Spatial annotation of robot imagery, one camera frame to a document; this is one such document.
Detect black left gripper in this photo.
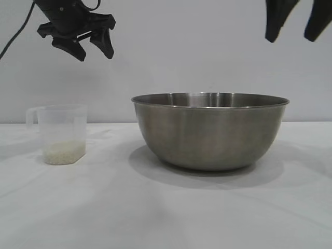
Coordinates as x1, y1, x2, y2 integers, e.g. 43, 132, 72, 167
33, 0, 116, 62

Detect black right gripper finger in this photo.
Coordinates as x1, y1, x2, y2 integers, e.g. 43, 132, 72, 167
303, 0, 332, 43
265, 0, 297, 44

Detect clear plastic measuring cup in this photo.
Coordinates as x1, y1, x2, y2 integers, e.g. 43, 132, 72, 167
25, 104, 89, 165

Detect white rice grains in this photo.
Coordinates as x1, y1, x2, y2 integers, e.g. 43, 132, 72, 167
43, 139, 86, 165

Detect stainless steel mixing bowl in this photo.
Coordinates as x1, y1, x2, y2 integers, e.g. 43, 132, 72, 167
130, 92, 291, 172

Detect looped black left arm cable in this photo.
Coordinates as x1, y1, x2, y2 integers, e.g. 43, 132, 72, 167
80, 0, 102, 11

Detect long black left arm cable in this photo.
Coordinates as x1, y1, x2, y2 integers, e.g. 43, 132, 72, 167
0, 0, 36, 60

